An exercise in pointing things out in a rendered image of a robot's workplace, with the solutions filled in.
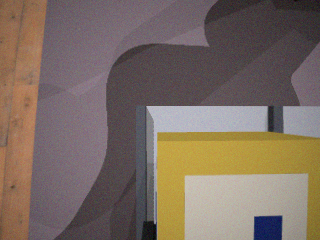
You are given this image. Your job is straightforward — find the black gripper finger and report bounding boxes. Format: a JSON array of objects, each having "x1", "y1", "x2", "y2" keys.
[{"x1": 141, "y1": 221, "x2": 157, "y2": 240}]

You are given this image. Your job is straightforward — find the yellow carton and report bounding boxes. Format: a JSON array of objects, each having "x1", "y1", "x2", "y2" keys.
[{"x1": 156, "y1": 131, "x2": 320, "y2": 240}]

